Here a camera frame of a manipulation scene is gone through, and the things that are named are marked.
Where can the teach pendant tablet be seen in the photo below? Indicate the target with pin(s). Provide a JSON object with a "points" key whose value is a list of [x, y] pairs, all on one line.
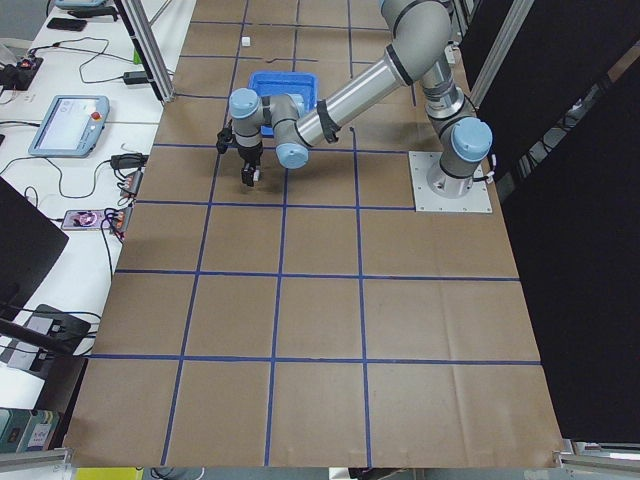
{"points": [[71, 127]]}

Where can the black power adapter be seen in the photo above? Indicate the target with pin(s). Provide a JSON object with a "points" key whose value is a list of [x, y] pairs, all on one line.
{"points": [[135, 78]]}

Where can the blue plastic tray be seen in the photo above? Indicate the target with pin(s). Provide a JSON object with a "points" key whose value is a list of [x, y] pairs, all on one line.
{"points": [[302, 85]]}

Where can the black monitor stand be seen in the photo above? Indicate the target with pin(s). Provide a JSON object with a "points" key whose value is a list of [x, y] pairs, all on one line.
{"points": [[49, 330]]}

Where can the usb hub with cables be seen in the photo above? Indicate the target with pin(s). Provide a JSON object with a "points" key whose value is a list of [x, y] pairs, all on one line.
{"points": [[130, 184]]}

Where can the aluminium frame post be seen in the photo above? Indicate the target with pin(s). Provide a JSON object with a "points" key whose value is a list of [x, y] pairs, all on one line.
{"points": [[140, 32]]}

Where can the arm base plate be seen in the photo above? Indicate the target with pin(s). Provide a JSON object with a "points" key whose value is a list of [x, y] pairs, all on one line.
{"points": [[436, 192]]}

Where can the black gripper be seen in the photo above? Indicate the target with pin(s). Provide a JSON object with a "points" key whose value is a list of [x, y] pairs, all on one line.
{"points": [[249, 154]]}

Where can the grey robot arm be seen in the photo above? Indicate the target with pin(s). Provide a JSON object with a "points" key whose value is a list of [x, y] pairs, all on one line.
{"points": [[420, 32]]}

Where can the smartphone on desk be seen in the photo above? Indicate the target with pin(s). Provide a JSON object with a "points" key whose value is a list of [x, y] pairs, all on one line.
{"points": [[83, 220]]}

